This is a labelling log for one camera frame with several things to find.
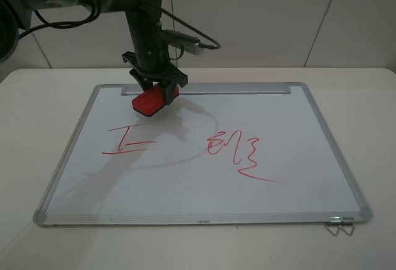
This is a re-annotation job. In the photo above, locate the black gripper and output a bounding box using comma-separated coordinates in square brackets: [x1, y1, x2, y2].
[122, 51, 188, 105]

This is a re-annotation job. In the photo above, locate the red whiteboard eraser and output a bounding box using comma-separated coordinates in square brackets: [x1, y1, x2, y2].
[131, 84, 166, 117]

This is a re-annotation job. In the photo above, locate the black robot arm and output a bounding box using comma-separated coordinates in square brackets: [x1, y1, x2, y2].
[1, 0, 188, 108]

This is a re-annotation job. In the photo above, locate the white aluminium-framed whiteboard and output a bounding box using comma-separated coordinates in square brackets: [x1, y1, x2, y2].
[33, 82, 372, 227]

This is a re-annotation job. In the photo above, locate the grey whiteboard marker tray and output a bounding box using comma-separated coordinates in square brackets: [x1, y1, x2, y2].
[121, 84, 293, 96]

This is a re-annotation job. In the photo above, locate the left metal hanging clip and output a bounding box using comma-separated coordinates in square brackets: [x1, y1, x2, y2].
[325, 216, 342, 237]

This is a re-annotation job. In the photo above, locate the metal hanging clip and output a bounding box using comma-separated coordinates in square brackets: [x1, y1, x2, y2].
[325, 216, 342, 237]
[338, 217, 355, 237]

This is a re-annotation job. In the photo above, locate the right metal hanging clip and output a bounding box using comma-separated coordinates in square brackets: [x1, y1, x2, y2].
[338, 217, 355, 237]

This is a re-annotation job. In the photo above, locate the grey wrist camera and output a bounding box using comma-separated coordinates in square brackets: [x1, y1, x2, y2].
[161, 30, 204, 55]

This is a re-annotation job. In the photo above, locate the black camera cable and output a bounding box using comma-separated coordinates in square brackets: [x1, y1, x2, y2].
[18, 0, 222, 50]

